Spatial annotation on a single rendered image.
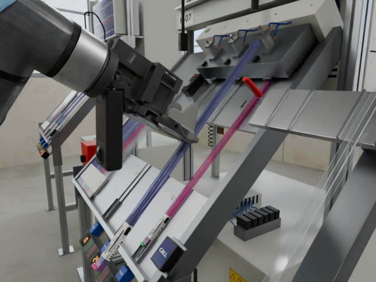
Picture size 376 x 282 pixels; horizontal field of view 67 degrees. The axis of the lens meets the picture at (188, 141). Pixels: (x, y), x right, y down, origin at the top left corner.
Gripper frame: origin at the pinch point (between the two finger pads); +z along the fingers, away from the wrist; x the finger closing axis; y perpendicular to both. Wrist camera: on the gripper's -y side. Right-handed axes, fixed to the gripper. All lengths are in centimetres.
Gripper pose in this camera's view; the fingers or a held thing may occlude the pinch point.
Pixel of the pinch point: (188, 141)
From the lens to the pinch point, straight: 50.4
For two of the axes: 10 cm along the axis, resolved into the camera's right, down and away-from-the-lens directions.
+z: 6.7, 3.8, 6.4
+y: 4.0, -9.1, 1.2
